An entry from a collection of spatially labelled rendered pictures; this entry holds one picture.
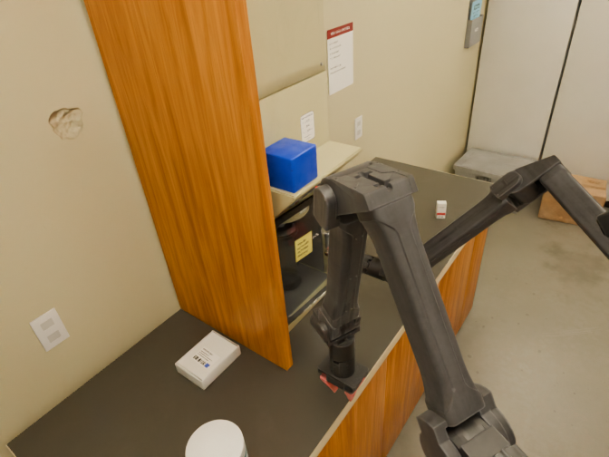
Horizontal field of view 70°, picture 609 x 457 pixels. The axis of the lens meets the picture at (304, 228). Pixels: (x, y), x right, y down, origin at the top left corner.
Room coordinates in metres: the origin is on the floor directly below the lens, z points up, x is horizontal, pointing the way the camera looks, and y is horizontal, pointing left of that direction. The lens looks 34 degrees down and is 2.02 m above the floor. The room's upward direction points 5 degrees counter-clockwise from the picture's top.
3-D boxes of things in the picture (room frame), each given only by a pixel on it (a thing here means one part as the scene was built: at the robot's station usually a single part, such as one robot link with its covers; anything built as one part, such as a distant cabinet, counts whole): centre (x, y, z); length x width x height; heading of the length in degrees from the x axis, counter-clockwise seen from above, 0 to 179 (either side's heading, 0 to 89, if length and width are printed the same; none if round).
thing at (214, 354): (0.90, 0.33, 0.96); 0.16 x 0.12 x 0.04; 141
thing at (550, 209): (2.88, -2.13, 0.14); 0.41 x 0.33 x 0.29; 57
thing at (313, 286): (1.08, -0.01, 1.19); 0.30 x 0.01 x 0.40; 137
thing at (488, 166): (3.24, -1.65, 0.17); 0.60 x 0.42 x 0.33; 49
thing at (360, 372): (0.65, -0.06, 1.21); 0.10 x 0.07 x 0.07; 51
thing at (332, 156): (1.05, -0.04, 1.46); 0.32 x 0.11 x 0.10; 141
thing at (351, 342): (0.65, -0.06, 1.27); 0.07 x 0.06 x 0.07; 25
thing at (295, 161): (0.98, 0.02, 1.56); 0.10 x 0.10 x 0.09; 51
